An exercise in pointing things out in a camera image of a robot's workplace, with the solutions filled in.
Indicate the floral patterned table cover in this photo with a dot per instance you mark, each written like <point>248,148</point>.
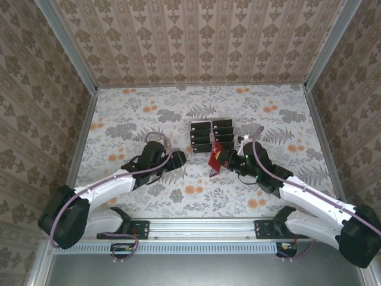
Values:
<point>149,98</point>

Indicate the red leather card holder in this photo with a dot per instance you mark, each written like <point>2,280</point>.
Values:
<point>215,167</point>

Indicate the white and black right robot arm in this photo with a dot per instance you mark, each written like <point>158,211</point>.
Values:
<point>312,202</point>

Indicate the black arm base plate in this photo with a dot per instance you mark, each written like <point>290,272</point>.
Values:
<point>263,229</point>
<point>143,229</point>

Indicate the grey metal sheet panel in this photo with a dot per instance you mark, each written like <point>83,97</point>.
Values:
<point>202,271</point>

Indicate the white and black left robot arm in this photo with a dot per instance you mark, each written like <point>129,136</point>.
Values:
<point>104,187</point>

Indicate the aluminium frame post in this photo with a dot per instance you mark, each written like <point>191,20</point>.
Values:
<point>329,41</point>
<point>65,44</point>

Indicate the aluminium frame bar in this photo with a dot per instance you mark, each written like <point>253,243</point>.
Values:
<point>370,278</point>
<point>38,269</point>

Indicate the aluminium table edge rail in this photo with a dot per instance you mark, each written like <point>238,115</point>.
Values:
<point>321,134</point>
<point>83,134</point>

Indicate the long aluminium base rail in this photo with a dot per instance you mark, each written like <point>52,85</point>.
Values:
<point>202,228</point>

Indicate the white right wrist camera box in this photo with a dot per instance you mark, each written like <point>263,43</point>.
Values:
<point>244,141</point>

